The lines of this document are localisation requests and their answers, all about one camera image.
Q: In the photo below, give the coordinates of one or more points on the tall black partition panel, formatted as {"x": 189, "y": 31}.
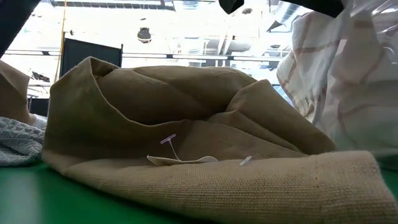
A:
{"x": 90, "y": 53}

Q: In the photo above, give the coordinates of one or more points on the grey waffle towel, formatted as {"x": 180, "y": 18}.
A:
{"x": 18, "y": 140}

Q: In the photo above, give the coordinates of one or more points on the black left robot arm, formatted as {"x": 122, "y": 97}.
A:
{"x": 12, "y": 18}

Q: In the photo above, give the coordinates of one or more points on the low black partition row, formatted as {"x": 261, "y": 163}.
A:
{"x": 38, "y": 107}

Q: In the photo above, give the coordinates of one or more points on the black hanging ceiling lamp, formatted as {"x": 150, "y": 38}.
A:
{"x": 144, "y": 35}

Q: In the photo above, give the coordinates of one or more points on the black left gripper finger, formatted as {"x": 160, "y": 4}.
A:
{"x": 323, "y": 6}

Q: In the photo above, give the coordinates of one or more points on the brown towel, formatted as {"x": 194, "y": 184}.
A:
{"x": 14, "y": 93}
{"x": 186, "y": 102}

